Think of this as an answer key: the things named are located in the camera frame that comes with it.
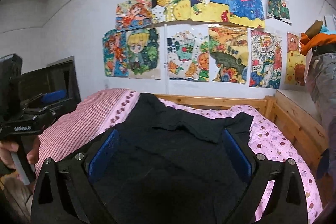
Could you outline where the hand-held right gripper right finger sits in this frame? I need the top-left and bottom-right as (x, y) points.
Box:
(222, 129), (308, 224)

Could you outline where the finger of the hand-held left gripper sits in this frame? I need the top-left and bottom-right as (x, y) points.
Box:
(22, 105), (65, 121)
(22, 90), (67, 107)

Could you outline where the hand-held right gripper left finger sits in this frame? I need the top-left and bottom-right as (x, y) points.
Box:
(31, 128), (121, 224)

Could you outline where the black thin shirt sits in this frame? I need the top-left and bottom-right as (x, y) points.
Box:
(92, 93), (255, 224)

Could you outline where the person's left hand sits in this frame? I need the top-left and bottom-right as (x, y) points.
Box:
(0, 138), (42, 170)

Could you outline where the red checkered pillow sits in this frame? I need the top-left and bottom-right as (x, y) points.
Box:
(34, 88), (140, 178)

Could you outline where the pink apple print quilt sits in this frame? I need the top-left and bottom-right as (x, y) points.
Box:
(97, 90), (324, 224)

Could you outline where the orange dress girl drawing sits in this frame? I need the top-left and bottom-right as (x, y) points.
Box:
(102, 29), (129, 77)

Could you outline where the blond child drawing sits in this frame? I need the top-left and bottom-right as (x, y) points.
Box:
(126, 27), (161, 80)

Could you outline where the red pagoda drawing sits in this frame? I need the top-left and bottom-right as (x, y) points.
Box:
(249, 29), (283, 89)

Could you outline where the autumn fields landscape drawing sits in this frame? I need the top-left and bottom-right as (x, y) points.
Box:
(208, 24), (249, 83)

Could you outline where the yellow chick drawing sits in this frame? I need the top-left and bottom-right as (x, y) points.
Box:
(285, 32), (308, 91)

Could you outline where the fruit drink drawing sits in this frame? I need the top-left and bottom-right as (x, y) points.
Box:
(167, 24), (210, 82)

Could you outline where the flying orange-haired girl drawing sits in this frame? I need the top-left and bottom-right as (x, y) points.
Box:
(115, 0), (153, 30)

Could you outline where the yellow pineapple drawing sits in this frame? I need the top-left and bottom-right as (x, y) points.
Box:
(151, 0), (191, 24)

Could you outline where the pink jellyfish drawing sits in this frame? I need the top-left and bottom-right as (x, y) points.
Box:
(225, 0), (266, 28)

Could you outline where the wooden bed frame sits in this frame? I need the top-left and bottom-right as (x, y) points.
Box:
(154, 92), (332, 205)

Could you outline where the white wall pipe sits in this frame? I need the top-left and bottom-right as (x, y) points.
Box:
(157, 0), (171, 95)

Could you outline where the white wall box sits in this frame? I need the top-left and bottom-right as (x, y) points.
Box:
(324, 14), (336, 31)

